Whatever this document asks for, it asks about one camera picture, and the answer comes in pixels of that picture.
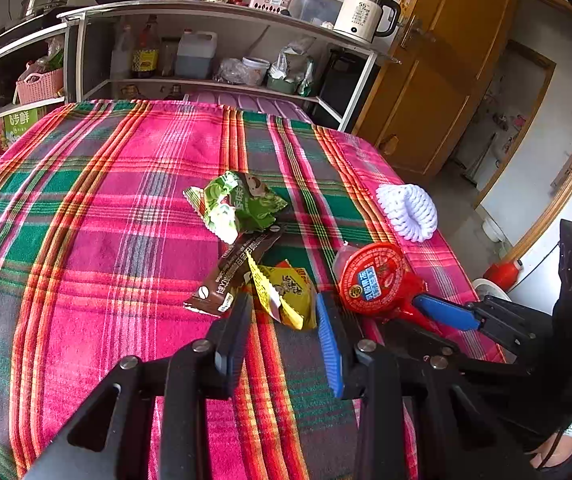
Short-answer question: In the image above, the brown chocolate bar wrapper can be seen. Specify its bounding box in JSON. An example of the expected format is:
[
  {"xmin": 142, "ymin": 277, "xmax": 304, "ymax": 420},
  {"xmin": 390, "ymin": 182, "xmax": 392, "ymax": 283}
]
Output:
[{"xmin": 183, "ymin": 224, "xmax": 283, "ymax": 318}]

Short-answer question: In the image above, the small yellow snack packet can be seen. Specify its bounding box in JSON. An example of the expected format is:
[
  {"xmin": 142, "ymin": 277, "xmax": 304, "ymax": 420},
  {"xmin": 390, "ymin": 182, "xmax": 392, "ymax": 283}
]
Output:
[{"xmin": 247, "ymin": 252, "xmax": 317, "ymax": 330}]

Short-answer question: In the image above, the white foam fruit net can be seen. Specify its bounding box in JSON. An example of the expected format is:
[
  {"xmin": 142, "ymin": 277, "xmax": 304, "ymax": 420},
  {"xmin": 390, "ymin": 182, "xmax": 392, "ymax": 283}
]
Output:
[{"xmin": 376, "ymin": 184, "xmax": 438, "ymax": 243}]

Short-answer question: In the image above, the green pea snack bag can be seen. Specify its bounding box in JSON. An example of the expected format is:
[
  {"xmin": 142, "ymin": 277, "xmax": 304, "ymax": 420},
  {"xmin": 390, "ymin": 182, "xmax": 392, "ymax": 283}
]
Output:
[{"xmin": 183, "ymin": 170, "xmax": 288, "ymax": 245}]

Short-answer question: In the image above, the white trash bin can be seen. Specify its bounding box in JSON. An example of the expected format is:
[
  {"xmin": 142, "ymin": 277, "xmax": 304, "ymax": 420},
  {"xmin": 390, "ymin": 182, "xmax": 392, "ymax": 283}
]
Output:
[{"xmin": 472, "ymin": 278, "xmax": 510, "ymax": 301}]

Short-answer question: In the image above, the person's right hand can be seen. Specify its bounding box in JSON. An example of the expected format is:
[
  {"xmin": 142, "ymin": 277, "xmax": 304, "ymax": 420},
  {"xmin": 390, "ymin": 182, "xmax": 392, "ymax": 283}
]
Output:
[{"xmin": 530, "ymin": 434, "xmax": 572, "ymax": 477}]

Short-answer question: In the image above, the silver refrigerator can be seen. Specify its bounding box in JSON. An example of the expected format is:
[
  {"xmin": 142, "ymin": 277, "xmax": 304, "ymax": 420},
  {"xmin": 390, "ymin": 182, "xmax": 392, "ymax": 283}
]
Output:
[{"xmin": 508, "ymin": 197, "xmax": 572, "ymax": 314}]

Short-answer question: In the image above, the plaid pink green tablecloth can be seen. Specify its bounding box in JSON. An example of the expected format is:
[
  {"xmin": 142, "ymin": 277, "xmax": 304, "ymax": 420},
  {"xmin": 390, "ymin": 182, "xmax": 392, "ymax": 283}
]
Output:
[{"xmin": 0, "ymin": 97, "xmax": 507, "ymax": 480}]

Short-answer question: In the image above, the pink storage bin lid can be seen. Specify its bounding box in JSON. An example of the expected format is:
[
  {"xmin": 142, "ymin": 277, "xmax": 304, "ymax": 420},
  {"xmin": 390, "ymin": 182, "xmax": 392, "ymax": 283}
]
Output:
[{"xmin": 183, "ymin": 90, "xmax": 312, "ymax": 124}]

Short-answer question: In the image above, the white round tub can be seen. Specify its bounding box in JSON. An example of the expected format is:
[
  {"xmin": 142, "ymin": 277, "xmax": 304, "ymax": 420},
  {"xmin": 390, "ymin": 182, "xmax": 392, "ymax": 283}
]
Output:
[{"xmin": 241, "ymin": 56, "xmax": 271, "ymax": 87}]

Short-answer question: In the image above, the green milk carton box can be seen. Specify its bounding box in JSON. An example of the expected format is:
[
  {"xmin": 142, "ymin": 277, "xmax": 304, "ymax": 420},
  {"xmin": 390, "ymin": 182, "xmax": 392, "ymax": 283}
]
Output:
[{"xmin": 3, "ymin": 106, "xmax": 47, "ymax": 145}]

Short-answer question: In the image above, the clear plastic bottle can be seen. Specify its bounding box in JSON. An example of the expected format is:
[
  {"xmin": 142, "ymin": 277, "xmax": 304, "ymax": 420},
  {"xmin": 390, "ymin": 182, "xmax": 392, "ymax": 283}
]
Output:
[{"xmin": 109, "ymin": 24, "xmax": 134, "ymax": 79}]

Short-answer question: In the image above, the white vinegar jug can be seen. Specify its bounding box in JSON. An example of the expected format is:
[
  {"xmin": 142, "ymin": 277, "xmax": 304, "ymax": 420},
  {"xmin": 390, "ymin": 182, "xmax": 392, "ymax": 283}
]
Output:
[{"xmin": 174, "ymin": 29, "xmax": 217, "ymax": 79}]

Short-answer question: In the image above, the soy sauce bottle yellow label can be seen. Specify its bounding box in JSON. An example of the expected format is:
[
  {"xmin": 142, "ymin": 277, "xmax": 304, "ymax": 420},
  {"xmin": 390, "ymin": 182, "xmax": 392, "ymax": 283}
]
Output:
[{"xmin": 131, "ymin": 14, "xmax": 160, "ymax": 78}]

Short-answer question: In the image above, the wooden door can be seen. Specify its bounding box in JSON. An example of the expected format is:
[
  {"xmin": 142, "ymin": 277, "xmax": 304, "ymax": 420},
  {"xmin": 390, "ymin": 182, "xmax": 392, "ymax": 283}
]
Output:
[{"xmin": 353, "ymin": 0, "xmax": 518, "ymax": 184}]

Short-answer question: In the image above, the pink plastic basket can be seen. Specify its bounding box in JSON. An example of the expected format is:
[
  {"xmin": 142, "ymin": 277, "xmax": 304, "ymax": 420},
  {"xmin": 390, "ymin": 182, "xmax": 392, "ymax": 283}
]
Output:
[{"xmin": 16, "ymin": 68, "xmax": 64, "ymax": 104}]

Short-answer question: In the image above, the white metal shelf rack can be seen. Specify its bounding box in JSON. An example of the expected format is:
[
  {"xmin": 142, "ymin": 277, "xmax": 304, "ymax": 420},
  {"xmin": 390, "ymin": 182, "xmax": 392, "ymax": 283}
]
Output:
[{"xmin": 0, "ymin": 0, "xmax": 391, "ymax": 131}]

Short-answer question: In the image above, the white electric kettle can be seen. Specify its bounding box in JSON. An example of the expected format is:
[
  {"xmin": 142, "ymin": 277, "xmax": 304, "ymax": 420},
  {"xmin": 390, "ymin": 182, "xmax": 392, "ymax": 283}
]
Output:
[{"xmin": 333, "ymin": 0, "xmax": 401, "ymax": 44}]

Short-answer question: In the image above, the clear plastic storage container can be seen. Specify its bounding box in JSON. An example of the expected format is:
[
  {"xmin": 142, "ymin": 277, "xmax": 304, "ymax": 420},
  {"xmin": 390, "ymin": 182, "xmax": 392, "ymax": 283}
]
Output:
[{"xmin": 288, "ymin": 0, "xmax": 342, "ymax": 26}]

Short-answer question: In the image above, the pink utensil holder box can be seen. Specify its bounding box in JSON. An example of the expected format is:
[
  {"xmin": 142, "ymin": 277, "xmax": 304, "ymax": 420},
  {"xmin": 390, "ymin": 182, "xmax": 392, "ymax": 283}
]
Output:
[{"xmin": 249, "ymin": 0, "xmax": 291, "ymax": 14}]

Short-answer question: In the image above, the black induction cooktop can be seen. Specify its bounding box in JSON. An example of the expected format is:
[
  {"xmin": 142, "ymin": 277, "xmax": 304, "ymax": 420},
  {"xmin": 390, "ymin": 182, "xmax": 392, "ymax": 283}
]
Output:
[{"xmin": 0, "ymin": 6, "xmax": 78, "ymax": 47}]

